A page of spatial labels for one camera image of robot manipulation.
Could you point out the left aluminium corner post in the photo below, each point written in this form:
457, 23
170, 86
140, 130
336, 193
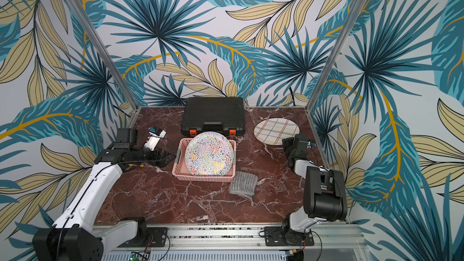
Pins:
99, 46

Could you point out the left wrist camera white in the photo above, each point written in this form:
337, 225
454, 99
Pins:
155, 135

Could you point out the pink perforated plastic basket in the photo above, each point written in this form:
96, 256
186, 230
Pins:
181, 172

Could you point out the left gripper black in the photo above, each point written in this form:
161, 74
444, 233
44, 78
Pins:
163, 162

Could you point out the right aluminium corner post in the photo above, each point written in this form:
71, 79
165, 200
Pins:
341, 38

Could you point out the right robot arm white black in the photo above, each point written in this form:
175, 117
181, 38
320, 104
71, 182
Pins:
324, 196

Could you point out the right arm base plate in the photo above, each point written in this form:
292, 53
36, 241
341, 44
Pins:
278, 237

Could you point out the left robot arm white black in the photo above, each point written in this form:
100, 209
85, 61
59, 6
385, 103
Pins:
71, 237

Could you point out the aluminium corner post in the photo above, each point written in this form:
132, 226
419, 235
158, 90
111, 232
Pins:
99, 46
341, 38

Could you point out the white plate colourful squiggle pattern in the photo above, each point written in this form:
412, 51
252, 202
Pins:
209, 154

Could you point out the white plate coloured plaid lines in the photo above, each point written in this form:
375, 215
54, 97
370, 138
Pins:
273, 130

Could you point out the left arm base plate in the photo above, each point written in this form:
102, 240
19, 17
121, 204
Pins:
148, 237

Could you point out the aluminium front rail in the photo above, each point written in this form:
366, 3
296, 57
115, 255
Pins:
245, 242

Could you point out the black plastic tool case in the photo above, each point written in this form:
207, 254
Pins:
224, 115

